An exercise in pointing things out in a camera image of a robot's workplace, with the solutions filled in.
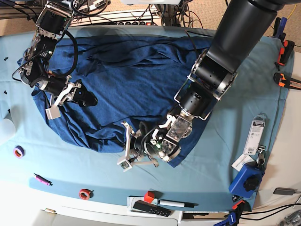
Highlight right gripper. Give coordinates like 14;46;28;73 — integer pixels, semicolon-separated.
39;79;98;107

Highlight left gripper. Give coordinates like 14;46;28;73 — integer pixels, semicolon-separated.
131;135;155;158

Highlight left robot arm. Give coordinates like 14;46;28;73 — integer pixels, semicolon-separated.
125;0;290;165

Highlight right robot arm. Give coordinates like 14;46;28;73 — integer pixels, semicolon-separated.
16;0;97;107

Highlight red cube block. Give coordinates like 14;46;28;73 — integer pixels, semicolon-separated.
143;191;155;203

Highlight black remote control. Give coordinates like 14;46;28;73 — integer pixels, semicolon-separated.
133;200;172;217

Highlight white black marker pen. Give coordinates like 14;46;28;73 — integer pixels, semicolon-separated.
158;200;196;208

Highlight red tape roll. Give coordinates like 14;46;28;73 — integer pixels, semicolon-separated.
79;189;94;200

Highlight purple tape roll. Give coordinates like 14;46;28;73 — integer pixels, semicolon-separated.
13;145;25;159

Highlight pink marker pen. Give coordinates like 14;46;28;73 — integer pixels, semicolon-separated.
33;173;52;186

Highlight white paper tag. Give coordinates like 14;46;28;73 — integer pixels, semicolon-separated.
231;154;254;172

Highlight orange clamp bottom edge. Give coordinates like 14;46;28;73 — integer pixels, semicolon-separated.
232;200;245;210

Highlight blue box black knob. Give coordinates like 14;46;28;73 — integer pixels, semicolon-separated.
229;163;265;198

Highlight teal table cloth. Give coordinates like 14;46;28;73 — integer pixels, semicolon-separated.
0;32;288;211

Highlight blue clamp bottom edge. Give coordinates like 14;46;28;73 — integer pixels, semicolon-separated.
214;212;241;226

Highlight grey packaged tool card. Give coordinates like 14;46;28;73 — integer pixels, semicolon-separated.
243;114;266;155

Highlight silver carabiner keys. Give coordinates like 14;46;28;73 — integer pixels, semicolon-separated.
256;145;266;169

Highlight grey phone on table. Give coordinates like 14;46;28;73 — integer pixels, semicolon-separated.
273;187;295;196

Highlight orange black clamp lower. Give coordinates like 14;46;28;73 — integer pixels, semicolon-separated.
273;73;301;90

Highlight orange black clamp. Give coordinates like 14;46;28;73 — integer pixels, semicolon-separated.
273;73;301;90
277;40;295;66

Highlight orange black clamp upper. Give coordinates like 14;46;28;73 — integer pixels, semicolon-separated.
277;40;295;66

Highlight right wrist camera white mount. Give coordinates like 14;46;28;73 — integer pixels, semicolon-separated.
45;75;75;120

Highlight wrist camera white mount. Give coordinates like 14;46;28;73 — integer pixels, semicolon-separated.
45;75;75;120
117;121;158;172

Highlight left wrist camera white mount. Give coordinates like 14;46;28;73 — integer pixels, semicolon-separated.
117;121;158;172

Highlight white power strip red switch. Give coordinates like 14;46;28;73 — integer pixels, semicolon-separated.
117;21;152;26

